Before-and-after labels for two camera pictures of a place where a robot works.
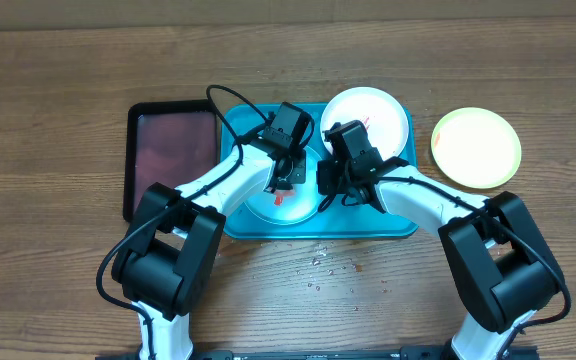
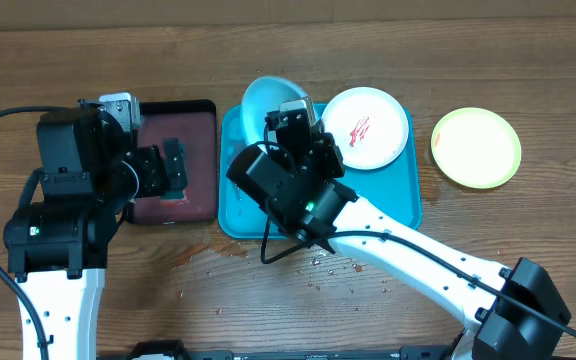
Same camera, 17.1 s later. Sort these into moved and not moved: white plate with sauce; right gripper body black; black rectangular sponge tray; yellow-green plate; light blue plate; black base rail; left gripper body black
Moved: light blue plate; right gripper body black; left gripper body black
Not moved: white plate with sauce; black base rail; black rectangular sponge tray; yellow-green plate
